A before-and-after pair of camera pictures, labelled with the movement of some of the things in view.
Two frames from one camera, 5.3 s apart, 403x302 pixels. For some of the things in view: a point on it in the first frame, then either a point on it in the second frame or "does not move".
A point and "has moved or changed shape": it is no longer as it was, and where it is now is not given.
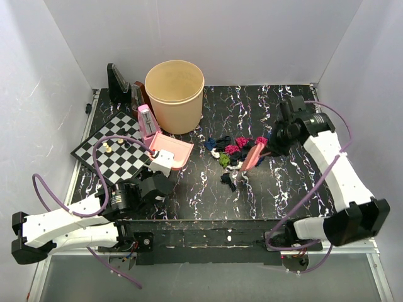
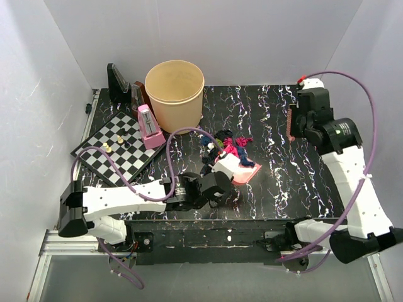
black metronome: x=119 y=89 does not move
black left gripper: x=152 y=173 -> x=217 y=199
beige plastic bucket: x=175 y=90 does not move
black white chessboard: x=117 y=159 does not move
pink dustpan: x=181 y=150 -> x=241 y=174
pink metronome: x=148 y=126 does not move
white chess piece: x=108 y=150 does not move
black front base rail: x=204 y=242 does not move
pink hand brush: x=254 y=157 has moved or changed shape
